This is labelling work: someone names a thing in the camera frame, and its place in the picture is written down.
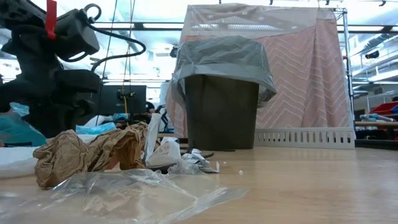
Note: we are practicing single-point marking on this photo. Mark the grey plastic trash bag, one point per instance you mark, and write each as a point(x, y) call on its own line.
point(224, 56)

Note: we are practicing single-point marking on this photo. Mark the dark grey trash bin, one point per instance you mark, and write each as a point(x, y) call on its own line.
point(220, 115)

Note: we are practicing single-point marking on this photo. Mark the black monitor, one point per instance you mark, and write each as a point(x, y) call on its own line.
point(109, 99)

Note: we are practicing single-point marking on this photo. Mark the white and blue items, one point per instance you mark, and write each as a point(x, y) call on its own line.
point(373, 117)

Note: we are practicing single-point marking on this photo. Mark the black ceiling camera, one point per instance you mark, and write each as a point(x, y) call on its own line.
point(372, 54)

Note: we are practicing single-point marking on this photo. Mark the large brown paper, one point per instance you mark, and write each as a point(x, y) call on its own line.
point(59, 158)

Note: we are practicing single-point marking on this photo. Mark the pink chevron blanket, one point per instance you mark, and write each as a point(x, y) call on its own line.
point(304, 77)

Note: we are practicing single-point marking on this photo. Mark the white cloth heap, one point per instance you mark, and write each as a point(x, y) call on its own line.
point(99, 119)

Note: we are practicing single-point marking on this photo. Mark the clear plastic bag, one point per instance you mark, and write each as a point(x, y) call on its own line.
point(124, 199)

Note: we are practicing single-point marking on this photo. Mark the chrome rack pole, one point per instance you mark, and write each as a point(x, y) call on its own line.
point(347, 62)

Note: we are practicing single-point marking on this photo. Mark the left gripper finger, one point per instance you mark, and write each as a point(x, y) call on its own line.
point(56, 121)

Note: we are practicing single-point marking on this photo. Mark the blue plastic bag roll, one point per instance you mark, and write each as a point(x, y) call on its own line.
point(18, 130)

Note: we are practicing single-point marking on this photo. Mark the person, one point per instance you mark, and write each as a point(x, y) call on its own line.
point(150, 107)

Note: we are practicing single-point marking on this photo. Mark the red storage bin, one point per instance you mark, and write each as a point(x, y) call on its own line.
point(384, 108)

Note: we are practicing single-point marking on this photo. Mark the white wrapper with dark patch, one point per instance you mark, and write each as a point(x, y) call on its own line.
point(161, 152)

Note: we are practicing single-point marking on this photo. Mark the wooden table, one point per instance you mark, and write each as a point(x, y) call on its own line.
point(376, 124)

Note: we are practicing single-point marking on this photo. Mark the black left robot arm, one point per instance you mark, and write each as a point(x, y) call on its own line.
point(28, 49)

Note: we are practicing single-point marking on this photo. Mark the red plastic tag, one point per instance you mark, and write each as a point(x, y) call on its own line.
point(51, 18)

